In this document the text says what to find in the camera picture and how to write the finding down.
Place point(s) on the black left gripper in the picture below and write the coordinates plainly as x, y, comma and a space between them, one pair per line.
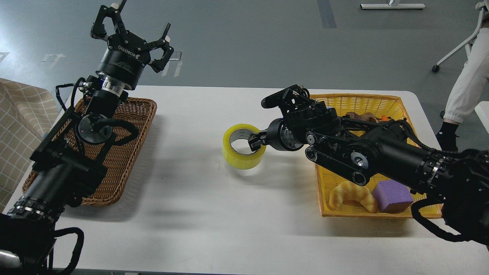
124, 61

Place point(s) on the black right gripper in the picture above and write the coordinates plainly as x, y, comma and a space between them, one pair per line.
278, 136

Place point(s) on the yellow tape roll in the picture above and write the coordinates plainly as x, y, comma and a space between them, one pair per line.
235, 149

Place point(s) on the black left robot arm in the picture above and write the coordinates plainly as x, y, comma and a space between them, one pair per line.
70, 159

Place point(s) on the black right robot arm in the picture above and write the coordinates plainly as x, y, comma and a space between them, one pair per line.
456, 183

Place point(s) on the toy croissant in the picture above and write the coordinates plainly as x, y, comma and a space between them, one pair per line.
349, 191

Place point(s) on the brown wicker basket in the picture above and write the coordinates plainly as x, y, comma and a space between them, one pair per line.
120, 159

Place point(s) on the brown toy lion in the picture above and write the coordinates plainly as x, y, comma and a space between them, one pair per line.
368, 116

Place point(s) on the beige checked cloth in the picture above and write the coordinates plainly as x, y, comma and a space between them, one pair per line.
26, 114

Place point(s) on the yellow plastic basket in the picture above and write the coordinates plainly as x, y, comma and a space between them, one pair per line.
379, 105

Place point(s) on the purple foam cube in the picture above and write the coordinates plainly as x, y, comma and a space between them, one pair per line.
392, 197

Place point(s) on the white metal stand base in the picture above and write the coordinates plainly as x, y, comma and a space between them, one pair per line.
394, 6

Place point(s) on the person in white clothes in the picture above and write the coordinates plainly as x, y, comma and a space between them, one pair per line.
466, 92

